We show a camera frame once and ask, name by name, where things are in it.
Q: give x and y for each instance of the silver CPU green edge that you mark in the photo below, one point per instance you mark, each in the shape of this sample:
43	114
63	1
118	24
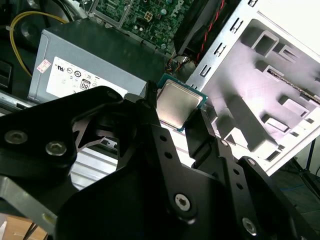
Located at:
177	105

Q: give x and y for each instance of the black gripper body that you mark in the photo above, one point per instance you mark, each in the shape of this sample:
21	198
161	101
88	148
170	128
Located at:
112	212

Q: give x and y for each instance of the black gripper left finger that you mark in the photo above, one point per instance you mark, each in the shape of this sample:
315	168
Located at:
37	130

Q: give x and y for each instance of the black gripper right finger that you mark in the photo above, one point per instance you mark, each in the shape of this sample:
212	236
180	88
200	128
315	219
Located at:
225	170

